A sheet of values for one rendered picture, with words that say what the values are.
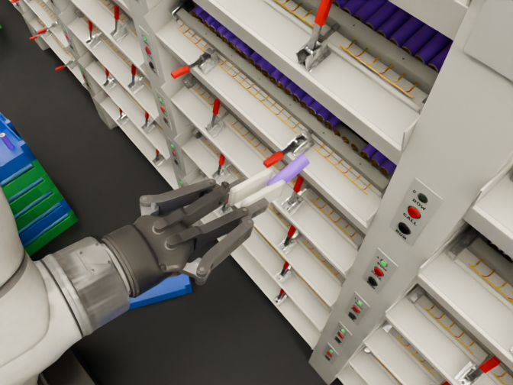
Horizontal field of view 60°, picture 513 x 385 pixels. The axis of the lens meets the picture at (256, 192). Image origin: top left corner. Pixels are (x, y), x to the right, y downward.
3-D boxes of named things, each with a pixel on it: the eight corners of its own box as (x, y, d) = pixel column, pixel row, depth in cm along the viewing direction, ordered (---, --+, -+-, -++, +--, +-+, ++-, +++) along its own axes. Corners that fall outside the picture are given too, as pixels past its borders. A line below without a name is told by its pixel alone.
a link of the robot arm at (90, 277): (32, 241, 43) (90, 215, 46) (50, 286, 50) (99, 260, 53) (76, 313, 39) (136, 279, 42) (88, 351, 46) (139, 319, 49)
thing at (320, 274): (333, 311, 104) (328, 304, 91) (186, 153, 129) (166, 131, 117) (395, 251, 105) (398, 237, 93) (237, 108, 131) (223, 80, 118)
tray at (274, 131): (368, 237, 72) (367, 220, 63) (163, 46, 97) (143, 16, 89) (454, 154, 73) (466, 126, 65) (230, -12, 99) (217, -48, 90)
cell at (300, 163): (303, 153, 60) (267, 182, 59) (311, 163, 60) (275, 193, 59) (299, 154, 62) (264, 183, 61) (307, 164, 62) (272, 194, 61)
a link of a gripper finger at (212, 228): (162, 237, 49) (169, 247, 48) (246, 201, 54) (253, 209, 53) (162, 255, 52) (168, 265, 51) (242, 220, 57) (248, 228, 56)
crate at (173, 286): (108, 315, 154) (101, 308, 148) (102, 264, 165) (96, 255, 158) (192, 292, 159) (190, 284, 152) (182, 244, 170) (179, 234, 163)
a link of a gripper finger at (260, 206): (233, 213, 54) (247, 230, 53) (264, 196, 57) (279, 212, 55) (231, 220, 55) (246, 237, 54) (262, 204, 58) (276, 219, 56)
